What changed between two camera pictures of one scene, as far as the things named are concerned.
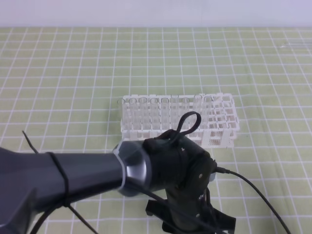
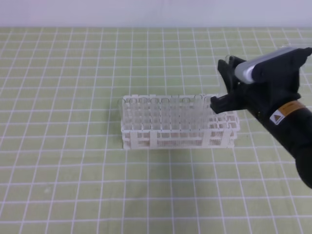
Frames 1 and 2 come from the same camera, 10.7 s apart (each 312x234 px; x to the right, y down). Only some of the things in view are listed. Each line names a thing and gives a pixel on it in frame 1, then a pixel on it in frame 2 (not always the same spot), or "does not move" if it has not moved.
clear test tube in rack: [174, 112] does not move
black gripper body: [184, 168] -> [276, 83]
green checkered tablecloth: [61, 90] does not move
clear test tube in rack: [207, 113] does not move
